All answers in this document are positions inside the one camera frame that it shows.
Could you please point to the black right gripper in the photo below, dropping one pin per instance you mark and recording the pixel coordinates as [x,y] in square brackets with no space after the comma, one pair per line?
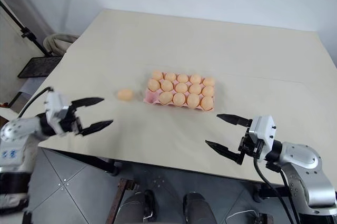
[251,146]

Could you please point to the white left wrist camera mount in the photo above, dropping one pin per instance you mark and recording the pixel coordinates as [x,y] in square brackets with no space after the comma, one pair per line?
[55,108]

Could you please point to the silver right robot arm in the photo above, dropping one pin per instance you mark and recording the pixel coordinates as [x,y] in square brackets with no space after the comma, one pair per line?
[308,166]

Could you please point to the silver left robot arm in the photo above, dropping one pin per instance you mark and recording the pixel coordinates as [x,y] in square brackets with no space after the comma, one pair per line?
[18,129]

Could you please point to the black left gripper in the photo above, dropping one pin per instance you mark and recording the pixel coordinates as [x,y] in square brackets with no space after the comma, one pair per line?
[69,124]

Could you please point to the pink egg carton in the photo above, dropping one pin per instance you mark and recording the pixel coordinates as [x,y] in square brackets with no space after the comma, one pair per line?
[151,97]

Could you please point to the black table leg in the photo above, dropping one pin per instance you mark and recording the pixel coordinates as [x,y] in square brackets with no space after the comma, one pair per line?
[110,166]

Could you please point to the black stand pole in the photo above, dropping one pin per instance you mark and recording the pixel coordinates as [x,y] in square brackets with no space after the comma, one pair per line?
[25,33]

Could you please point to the dark rounded robot foot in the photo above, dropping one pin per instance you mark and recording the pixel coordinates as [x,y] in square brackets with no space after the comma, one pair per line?
[197,208]
[139,208]

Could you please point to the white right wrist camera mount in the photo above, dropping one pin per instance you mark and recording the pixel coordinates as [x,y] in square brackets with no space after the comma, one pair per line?
[263,131]

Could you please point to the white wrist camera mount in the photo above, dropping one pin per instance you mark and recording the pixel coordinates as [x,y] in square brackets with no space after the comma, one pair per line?
[55,108]
[263,131]

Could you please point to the rusty brown metal bar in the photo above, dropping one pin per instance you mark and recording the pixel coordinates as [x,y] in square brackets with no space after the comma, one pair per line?
[122,192]

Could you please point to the orange egg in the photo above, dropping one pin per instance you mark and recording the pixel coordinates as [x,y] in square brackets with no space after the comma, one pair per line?
[193,100]
[207,102]
[166,97]
[181,87]
[153,85]
[166,85]
[125,94]
[208,81]
[208,91]
[194,88]
[179,99]
[195,78]
[157,75]
[170,77]
[182,78]

